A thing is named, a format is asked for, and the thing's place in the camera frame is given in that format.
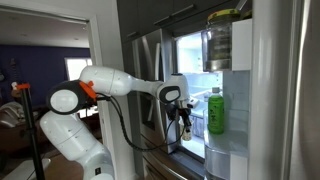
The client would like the black tripod pole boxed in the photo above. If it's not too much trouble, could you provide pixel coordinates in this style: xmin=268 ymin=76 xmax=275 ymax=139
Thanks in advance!
xmin=16 ymin=83 xmax=45 ymax=180

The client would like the clear door shelf bin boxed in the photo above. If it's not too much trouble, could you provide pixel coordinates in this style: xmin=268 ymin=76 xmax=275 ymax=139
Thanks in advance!
xmin=204 ymin=130 xmax=248 ymax=180

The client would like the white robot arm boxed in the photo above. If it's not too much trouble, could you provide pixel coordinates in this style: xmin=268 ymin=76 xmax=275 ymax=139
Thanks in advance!
xmin=40 ymin=66 xmax=198 ymax=180

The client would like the glass jar yellow lid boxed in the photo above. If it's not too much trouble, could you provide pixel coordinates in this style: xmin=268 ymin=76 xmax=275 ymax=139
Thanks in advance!
xmin=201 ymin=9 xmax=240 ymax=72

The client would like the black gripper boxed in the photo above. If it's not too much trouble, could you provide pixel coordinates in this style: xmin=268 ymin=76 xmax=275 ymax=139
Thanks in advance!
xmin=165 ymin=103 xmax=191 ymax=121

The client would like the bottom freezer drawer handle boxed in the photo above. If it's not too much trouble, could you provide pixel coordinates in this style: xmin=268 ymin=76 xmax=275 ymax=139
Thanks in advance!
xmin=143 ymin=149 xmax=188 ymax=180

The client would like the green tea bottle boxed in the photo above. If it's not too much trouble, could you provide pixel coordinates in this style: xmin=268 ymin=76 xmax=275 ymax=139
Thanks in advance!
xmin=208 ymin=87 xmax=224 ymax=134

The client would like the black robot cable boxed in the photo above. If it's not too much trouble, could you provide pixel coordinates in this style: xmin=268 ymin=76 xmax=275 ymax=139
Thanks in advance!
xmin=96 ymin=94 xmax=188 ymax=153

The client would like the vertical steel door handle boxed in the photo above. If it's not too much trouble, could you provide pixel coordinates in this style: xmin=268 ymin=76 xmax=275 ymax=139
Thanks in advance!
xmin=154 ymin=43 xmax=164 ymax=135

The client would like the polka dot paper cup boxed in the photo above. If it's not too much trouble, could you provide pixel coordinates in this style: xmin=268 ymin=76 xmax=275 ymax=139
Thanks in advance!
xmin=182 ymin=126 xmax=192 ymax=141

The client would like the open fridge right door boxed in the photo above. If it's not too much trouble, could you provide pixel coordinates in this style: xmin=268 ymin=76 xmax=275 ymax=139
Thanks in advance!
xmin=201 ymin=0 xmax=320 ymax=180

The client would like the stainless steel fridge left door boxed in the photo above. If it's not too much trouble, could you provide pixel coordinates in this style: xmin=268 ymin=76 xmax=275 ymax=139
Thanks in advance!
xmin=132 ymin=29 xmax=176 ymax=154

